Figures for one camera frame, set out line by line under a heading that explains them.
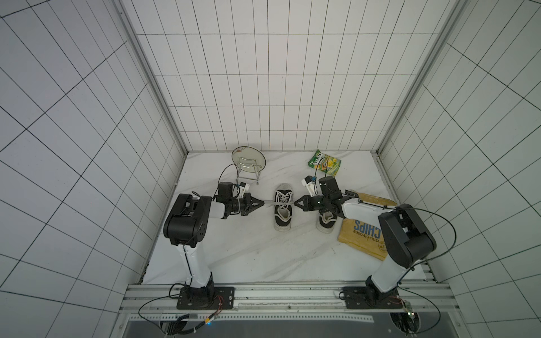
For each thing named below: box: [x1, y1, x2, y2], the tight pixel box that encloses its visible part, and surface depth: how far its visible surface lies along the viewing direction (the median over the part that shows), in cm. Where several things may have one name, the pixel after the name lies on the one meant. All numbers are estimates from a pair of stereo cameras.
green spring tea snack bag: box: [307, 148, 342, 178], surface depth 114 cm
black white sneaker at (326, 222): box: [315, 209, 338, 234], surface depth 88 cm
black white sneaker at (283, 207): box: [274, 183, 294, 233], surface depth 94 cm
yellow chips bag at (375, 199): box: [356, 192, 398, 207], surface depth 100 cm
